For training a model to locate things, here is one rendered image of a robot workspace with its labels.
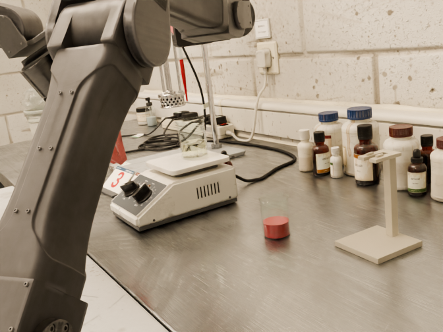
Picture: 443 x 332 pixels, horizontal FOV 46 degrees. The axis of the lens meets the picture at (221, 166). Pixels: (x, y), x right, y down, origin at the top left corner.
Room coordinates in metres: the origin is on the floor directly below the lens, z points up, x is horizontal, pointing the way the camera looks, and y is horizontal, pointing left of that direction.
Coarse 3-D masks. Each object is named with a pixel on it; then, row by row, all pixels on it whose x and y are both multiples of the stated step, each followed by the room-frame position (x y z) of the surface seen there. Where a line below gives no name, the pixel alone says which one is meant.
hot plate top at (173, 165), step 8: (208, 152) 0.95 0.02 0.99; (152, 160) 0.95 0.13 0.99; (160, 160) 0.94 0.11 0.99; (168, 160) 0.93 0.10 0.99; (176, 160) 0.92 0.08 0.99; (184, 160) 0.91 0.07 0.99; (192, 160) 0.91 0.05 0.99; (200, 160) 0.90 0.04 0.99; (208, 160) 0.89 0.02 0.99; (216, 160) 0.89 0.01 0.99; (224, 160) 0.89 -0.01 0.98; (152, 168) 0.91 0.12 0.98; (160, 168) 0.88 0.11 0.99; (168, 168) 0.87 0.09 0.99; (176, 168) 0.86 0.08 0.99; (184, 168) 0.86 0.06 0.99; (192, 168) 0.86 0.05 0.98; (200, 168) 0.87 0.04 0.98
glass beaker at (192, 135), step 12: (180, 120) 0.95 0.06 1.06; (192, 120) 0.91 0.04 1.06; (180, 132) 0.91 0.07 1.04; (192, 132) 0.91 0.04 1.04; (204, 132) 0.92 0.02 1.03; (180, 144) 0.92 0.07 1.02; (192, 144) 0.91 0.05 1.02; (204, 144) 0.92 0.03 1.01; (192, 156) 0.91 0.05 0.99; (204, 156) 0.92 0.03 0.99
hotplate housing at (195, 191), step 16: (160, 176) 0.89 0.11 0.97; (176, 176) 0.87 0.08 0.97; (192, 176) 0.86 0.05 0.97; (208, 176) 0.87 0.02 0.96; (224, 176) 0.89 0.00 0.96; (160, 192) 0.83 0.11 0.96; (176, 192) 0.84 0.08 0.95; (192, 192) 0.85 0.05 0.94; (208, 192) 0.87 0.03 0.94; (224, 192) 0.88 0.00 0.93; (112, 208) 0.90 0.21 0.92; (144, 208) 0.81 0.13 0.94; (160, 208) 0.82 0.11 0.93; (176, 208) 0.84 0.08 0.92; (192, 208) 0.85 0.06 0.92; (208, 208) 0.87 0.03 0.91; (144, 224) 0.81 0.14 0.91; (160, 224) 0.82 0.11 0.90
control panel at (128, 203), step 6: (138, 180) 0.92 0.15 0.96; (144, 180) 0.90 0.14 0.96; (150, 180) 0.89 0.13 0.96; (150, 186) 0.87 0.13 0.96; (156, 186) 0.86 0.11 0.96; (162, 186) 0.84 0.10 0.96; (156, 192) 0.84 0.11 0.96; (114, 198) 0.91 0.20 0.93; (120, 198) 0.90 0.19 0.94; (126, 198) 0.88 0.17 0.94; (132, 198) 0.87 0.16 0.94; (150, 198) 0.83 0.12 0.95; (120, 204) 0.88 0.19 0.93; (126, 204) 0.86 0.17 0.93; (132, 204) 0.85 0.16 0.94; (138, 204) 0.84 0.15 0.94; (144, 204) 0.82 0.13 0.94; (132, 210) 0.83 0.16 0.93; (138, 210) 0.82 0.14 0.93
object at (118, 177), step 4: (116, 172) 1.12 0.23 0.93; (120, 172) 1.11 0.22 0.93; (124, 172) 1.10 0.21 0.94; (112, 176) 1.12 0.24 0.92; (116, 176) 1.11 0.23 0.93; (120, 176) 1.09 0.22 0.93; (124, 176) 1.08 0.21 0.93; (128, 176) 1.07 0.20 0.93; (108, 180) 1.12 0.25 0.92; (112, 180) 1.10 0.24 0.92; (116, 180) 1.09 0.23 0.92; (120, 180) 1.08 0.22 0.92; (124, 180) 1.07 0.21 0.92; (104, 184) 1.11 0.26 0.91; (108, 184) 1.10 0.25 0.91; (112, 184) 1.09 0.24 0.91; (116, 184) 1.08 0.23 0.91; (120, 184) 1.07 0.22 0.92; (116, 188) 1.06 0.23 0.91; (120, 188) 1.05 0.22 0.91
